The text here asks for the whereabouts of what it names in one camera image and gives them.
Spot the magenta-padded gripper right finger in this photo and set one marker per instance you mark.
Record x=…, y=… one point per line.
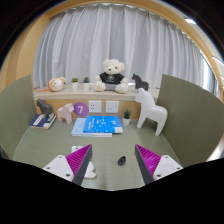
x=165, y=165

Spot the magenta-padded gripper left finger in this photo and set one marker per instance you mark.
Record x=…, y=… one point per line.
x=58, y=166

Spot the small black charger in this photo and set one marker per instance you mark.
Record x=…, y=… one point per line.
x=122, y=160

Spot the light blue book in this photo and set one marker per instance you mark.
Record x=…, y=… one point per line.
x=77, y=128

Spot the dark blue book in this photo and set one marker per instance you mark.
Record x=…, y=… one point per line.
x=38, y=121

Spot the green divider panel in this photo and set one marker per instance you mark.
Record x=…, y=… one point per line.
x=15, y=116
x=193, y=123

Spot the pink horse figurine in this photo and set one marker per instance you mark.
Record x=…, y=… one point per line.
x=65, y=113

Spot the large white horse figurine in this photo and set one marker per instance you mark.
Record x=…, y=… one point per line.
x=151, y=111

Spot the small potted plant white pot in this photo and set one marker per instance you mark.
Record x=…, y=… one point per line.
x=75, y=85
x=126, y=121
x=86, y=86

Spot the grey horse figurine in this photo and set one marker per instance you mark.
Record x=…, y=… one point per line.
x=45, y=108

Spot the bright blue book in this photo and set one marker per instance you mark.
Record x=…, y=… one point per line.
x=101, y=124

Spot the purple round number sign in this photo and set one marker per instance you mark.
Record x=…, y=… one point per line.
x=81, y=109

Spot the wooden window ledge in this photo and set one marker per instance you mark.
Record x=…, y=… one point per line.
x=80, y=94

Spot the cream and orange plush toy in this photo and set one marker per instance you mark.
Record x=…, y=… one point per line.
x=56, y=84

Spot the black horse figurine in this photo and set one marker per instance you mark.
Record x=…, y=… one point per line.
x=139, y=83

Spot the cream teddy bear black shirt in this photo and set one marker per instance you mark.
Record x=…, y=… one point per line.
x=111, y=78

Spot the white grey curtain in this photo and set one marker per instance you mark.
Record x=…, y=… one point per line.
x=110, y=36

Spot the ceiling light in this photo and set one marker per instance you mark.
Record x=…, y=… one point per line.
x=190, y=21

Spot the white wall socket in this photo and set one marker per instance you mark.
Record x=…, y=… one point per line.
x=112, y=107
x=95, y=106

